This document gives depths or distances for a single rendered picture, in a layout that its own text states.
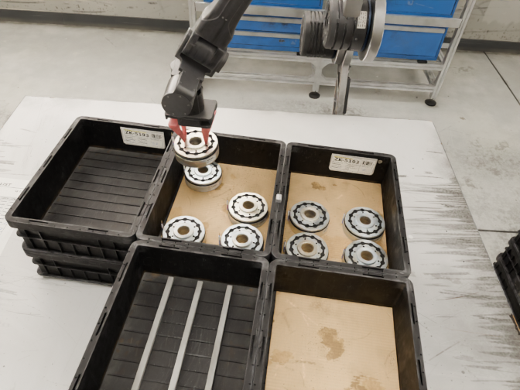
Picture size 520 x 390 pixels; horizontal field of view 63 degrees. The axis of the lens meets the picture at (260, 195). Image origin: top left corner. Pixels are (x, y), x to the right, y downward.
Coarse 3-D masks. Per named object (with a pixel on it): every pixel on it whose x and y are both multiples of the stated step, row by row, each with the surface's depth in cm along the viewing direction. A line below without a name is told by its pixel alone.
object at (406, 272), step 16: (288, 144) 118; (304, 144) 118; (288, 160) 115; (400, 192) 107; (400, 208) 103; (400, 224) 99; (400, 240) 97; (272, 256) 92; (288, 256) 92; (384, 272) 90; (400, 272) 90
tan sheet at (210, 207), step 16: (224, 176) 122; (240, 176) 122; (256, 176) 123; (272, 176) 123; (192, 192) 117; (208, 192) 117; (224, 192) 118; (240, 192) 118; (256, 192) 118; (272, 192) 119; (176, 208) 113; (192, 208) 113; (208, 208) 113; (224, 208) 114; (208, 224) 109; (224, 224) 110; (208, 240) 106
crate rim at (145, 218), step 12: (216, 132) 120; (276, 144) 118; (168, 168) 109; (276, 180) 108; (156, 192) 103; (276, 192) 105; (276, 204) 102; (144, 216) 97; (144, 228) 95; (144, 240) 93; (156, 240) 93; (168, 240) 93; (180, 240) 93; (240, 252) 92; (252, 252) 92; (264, 252) 92
